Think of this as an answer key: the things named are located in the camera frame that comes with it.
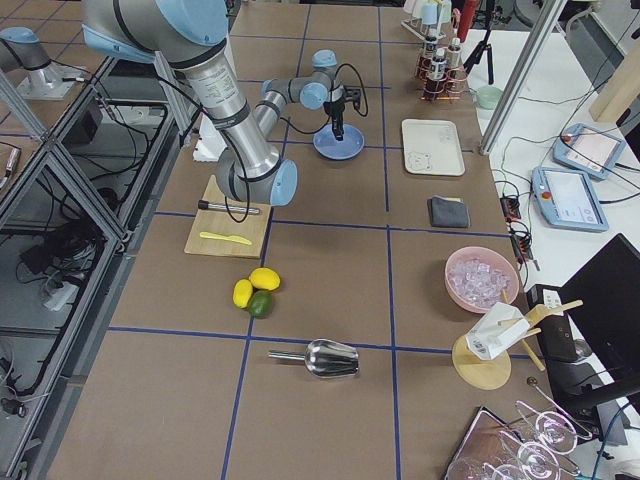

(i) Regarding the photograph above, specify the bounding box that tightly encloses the yellow lemon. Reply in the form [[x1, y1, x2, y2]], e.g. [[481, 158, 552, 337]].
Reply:
[[248, 267, 281, 291], [232, 279, 254, 309]]

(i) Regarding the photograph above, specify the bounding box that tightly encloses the grey folded cloth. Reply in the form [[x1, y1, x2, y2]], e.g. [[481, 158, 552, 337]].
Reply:
[[427, 196, 470, 228]]

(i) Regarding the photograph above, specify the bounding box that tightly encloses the wooden cup stand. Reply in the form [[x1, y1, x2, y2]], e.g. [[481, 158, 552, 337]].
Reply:
[[452, 300, 583, 390]]

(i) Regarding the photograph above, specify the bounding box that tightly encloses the blue teach pendant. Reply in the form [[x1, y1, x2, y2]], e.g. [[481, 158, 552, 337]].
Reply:
[[531, 167, 609, 232], [553, 123, 626, 180]]

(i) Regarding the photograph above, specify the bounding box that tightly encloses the dark bottle middle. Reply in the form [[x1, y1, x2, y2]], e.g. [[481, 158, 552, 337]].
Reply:
[[429, 48, 447, 81]]

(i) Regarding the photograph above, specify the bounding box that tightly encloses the yellow lemon upper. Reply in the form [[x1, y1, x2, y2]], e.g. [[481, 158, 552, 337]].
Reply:
[[248, 267, 281, 291]]

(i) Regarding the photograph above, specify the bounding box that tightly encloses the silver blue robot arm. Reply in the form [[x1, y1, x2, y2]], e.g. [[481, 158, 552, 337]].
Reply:
[[82, 0, 363, 206]]

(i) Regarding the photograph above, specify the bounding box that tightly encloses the blue teach pendant far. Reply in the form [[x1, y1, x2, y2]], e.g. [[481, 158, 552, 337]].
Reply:
[[553, 123, 626, 180]]

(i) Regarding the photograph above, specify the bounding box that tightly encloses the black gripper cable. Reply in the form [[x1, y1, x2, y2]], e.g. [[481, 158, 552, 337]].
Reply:
[[279, 63, 367, 135]]

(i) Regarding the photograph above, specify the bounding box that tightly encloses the copper wire bottle rack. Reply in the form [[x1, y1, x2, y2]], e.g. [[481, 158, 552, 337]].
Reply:
[[415, 53, 469, 101]]

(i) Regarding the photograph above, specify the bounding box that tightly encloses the clear wine glass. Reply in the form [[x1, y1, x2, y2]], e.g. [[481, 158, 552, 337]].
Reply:
[[514, 400, 593, 455]]

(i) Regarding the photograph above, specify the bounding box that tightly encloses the wooden cutting board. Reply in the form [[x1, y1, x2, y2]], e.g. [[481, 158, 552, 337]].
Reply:
[[184, 175, 272, 259]]

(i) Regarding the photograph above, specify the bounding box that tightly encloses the green lime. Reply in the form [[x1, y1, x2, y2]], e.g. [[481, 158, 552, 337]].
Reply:
[[247, 290, 273, 318]]

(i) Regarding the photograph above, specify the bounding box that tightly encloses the mint green cup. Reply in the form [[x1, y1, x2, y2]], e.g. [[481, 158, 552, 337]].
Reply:
[[475, 85, 503, 110]]

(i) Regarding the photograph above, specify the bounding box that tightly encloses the shiny metal scoop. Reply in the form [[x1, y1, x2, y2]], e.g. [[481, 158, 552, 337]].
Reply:
[[268, 339, 360, 379]]

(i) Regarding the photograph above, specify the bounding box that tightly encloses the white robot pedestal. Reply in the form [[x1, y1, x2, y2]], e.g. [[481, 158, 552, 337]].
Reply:
[[181, 0, 239, 162]]

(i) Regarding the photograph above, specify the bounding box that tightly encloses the yellow plastic knife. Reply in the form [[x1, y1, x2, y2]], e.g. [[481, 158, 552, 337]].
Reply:
[[199, 231, 253, 246]]

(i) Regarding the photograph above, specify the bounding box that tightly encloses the light blue plate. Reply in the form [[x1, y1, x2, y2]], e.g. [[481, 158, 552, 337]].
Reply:
[[313, 124, 365, 161]]

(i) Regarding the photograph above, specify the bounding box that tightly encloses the cream rectangular tray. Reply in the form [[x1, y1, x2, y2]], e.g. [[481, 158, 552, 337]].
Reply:
[[401, 119, 465, 177]]

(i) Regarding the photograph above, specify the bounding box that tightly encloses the aluminium frame post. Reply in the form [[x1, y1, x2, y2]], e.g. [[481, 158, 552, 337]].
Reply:
[[479, 0, 567, 156]]

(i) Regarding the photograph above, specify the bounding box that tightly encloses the yellow lemon left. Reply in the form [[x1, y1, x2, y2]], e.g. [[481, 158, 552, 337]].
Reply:
[[232, 279, 254, 309]]

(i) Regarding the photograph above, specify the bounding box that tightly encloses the black monitor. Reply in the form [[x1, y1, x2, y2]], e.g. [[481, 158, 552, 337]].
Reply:
[[538, 233, 639, 413]]

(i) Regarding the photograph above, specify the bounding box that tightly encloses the dark bottle white cap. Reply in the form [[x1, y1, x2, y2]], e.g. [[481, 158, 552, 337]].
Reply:
[[422, 28, 438, 71]]

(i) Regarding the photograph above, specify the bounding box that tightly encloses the blue teach pendant near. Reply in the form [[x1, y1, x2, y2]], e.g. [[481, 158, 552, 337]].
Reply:
[[531, 167, 609, 232]]

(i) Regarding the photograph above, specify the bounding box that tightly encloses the pink bowl of ice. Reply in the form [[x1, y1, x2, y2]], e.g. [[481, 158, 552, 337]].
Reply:
[[444, 246, 520, 314]]

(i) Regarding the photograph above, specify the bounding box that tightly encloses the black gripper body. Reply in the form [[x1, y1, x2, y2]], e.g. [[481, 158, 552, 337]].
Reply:
[[323, 86, 361, 116]]

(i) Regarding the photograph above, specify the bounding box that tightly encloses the dark bottle right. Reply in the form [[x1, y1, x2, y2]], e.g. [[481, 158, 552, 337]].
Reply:
[[446, 37, 461, 70]]

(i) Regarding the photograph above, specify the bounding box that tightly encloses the white carton on stand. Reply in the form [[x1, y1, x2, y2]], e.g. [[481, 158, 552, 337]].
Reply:
[[465, 302, 530, 360]]

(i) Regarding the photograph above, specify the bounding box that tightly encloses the black camera tripod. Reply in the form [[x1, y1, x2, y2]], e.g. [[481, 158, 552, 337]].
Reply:
[[463, 0, 496, 85]]

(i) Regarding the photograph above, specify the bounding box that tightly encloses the orange circuit board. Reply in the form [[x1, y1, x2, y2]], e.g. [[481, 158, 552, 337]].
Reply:
[[500, 196, 521, 220]]

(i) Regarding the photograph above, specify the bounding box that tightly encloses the mirrored glass tray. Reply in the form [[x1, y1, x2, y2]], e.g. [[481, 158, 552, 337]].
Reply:
[[444, 407, 582, 479]]

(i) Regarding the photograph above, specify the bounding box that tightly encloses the black silver cylinder tool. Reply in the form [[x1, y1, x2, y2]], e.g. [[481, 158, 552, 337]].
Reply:
[[197, 199, 261, 215]]

